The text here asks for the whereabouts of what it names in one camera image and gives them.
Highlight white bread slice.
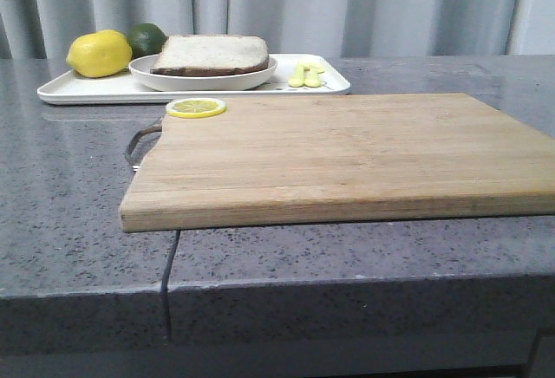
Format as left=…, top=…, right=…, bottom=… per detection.
left=151, top=35, right=270, bottom=77

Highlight white round plate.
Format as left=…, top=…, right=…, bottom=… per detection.
left=128, top=55, right=278, bottom=92

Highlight white rectangular tray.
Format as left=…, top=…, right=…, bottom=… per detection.
left=37, top=54, right=351, bottom=106

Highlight wooden cutting board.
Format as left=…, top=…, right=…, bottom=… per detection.
left=120, top=93, right=554, bottom=232

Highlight pale green clip pieces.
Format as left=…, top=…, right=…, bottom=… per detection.
left=287, top=62, right=325, bottom=88

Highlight yellow lemon slice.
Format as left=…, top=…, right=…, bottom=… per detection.
left=166, top=98, right=226, bottom=119

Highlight grey curtain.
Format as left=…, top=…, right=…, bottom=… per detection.
left=1, top=0, right=554, bottom=58

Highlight green lime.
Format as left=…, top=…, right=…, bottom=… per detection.
left=127, top=23, right=167, bottom=59

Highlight whole yellow lemon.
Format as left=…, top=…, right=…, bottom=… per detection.
left=66, top=29, right=133, bottom=78

